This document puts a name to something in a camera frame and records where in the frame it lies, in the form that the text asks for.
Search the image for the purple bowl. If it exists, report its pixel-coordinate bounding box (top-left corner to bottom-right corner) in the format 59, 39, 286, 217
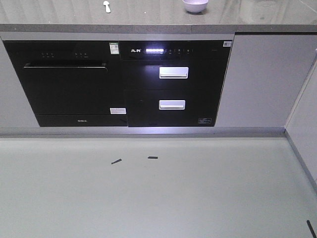
182, 0, 209, 13

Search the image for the mint green spoon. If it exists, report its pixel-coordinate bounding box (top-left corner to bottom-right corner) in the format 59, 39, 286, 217
103, 0, 111, 13

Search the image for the black disinfection cabinet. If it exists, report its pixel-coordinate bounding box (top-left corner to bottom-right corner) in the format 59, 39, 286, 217
119, 40, 232, 127

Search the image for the black built-in dishwasher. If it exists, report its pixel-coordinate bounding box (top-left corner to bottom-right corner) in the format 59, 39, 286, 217
4, 40, 127, 127

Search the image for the grey cabinet door right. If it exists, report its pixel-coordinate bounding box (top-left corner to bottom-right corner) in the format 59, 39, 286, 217
215, 34, 317, 127

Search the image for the grey stone countertop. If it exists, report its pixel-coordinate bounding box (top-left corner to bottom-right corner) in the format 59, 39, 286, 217
0, 0, 317, 34

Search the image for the grey side cabinet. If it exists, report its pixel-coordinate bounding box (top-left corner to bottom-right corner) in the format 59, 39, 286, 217
285, 59, 317, 187

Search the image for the black floor tape right upper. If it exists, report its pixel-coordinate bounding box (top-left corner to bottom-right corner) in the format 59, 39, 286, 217
306, 220, 317, 238

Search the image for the lower silver drawer handle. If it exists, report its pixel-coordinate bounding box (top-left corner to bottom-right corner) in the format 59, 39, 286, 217
158, 100, 186, 110

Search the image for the silver drawer handle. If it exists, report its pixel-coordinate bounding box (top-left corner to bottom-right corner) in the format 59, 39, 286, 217
158, 100, 186, 110
159, 66, 189, 79

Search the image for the upper silver drawer handle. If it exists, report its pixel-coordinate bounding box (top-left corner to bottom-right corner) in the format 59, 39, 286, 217
159, 66, 189, 79

